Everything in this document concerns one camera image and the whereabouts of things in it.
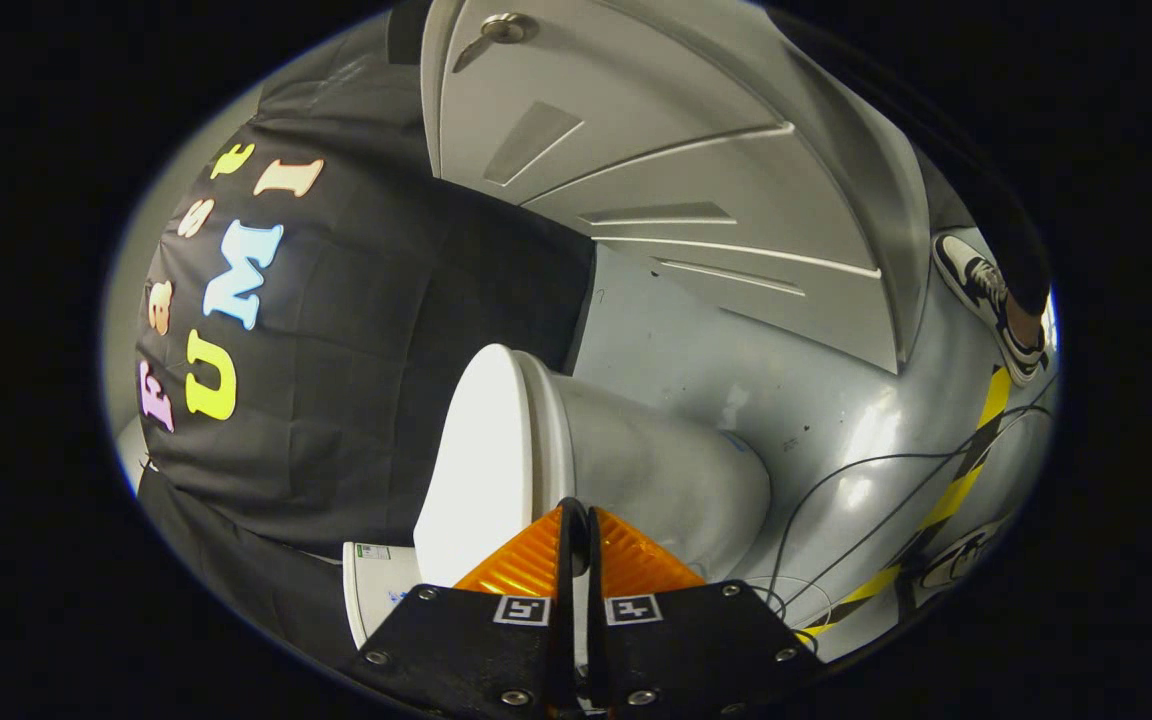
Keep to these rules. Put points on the white drawer cabinet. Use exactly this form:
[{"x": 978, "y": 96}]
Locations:
[{"x": 696, "y": 190}]

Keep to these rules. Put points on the person's leg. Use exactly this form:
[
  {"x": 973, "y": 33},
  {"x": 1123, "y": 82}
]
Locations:
[{"x": 1026, "y": 270}]

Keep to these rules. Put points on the yellow black floor tape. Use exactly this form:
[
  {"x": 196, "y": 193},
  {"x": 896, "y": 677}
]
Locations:
[{"x": 956, "y": 490}]

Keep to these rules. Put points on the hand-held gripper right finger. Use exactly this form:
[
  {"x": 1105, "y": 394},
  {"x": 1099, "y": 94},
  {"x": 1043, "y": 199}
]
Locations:
[{"x": 676, "y": 645}]

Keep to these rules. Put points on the black backdrop cloth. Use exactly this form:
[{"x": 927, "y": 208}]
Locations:
[{"x": 356, "y": 400}]

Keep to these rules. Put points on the black white sneaker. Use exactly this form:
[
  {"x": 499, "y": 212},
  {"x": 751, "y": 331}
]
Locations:
[
  {"x": 956, "y": 560},
  {"x": 981, "y": 285}
]

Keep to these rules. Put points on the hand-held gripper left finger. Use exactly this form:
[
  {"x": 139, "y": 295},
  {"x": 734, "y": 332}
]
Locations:
[{"x": 476, "y": 650}]

